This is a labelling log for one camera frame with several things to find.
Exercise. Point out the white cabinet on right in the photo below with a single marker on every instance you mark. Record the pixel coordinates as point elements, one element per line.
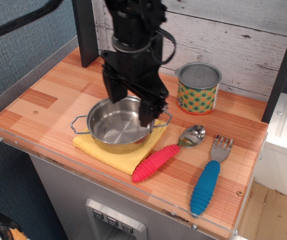
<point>271,168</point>

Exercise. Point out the black vertical post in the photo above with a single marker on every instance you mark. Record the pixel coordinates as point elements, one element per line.
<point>276,91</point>
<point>86,31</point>

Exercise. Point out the blue handled metal fork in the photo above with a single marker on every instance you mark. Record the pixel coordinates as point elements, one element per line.
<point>205,186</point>

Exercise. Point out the yellow cloth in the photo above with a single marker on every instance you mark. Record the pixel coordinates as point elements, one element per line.
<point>126,162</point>

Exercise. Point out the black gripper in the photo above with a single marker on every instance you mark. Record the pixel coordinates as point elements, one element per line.
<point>138,74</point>

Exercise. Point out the red handled metal spoon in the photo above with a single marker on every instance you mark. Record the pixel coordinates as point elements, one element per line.
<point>190,138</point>

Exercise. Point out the clear acrylic guard rail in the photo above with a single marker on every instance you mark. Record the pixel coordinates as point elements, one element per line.
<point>37,120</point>

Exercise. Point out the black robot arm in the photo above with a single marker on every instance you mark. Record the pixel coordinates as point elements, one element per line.
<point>136,25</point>

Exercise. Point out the green orange patterned tin can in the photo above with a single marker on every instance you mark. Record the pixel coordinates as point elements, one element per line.
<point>198,85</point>

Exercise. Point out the black orange object bottom left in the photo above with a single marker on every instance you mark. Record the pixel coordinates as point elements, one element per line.
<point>10,230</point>

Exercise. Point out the stainless steel pot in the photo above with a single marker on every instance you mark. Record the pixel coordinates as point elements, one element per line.
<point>115,127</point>

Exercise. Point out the grey cabinet with button panel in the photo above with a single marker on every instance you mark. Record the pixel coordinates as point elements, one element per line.
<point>92,206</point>

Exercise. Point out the black vertical post left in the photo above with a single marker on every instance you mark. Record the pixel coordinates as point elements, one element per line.
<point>86,31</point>

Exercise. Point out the black vertical post right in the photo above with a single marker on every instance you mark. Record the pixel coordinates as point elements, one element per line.
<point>276,91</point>

